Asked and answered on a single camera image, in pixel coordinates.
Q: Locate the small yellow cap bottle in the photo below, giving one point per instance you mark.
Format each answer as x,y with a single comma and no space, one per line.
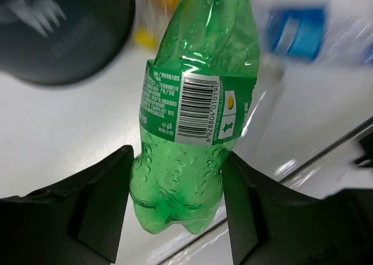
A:
154,17

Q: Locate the dark green round bin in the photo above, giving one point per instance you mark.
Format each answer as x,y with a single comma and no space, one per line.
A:
61,42

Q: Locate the blue label water bottle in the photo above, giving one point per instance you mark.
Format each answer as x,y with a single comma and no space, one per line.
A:
313,32

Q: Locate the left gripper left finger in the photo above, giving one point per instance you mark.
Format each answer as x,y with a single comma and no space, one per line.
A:
77,220

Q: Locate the clear plastic jar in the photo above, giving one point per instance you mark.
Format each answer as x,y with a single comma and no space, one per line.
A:
265,96

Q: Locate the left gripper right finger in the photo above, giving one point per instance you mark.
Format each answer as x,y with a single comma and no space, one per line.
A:
270,223

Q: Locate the green bottle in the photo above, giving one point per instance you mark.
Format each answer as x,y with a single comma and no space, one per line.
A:
195,98

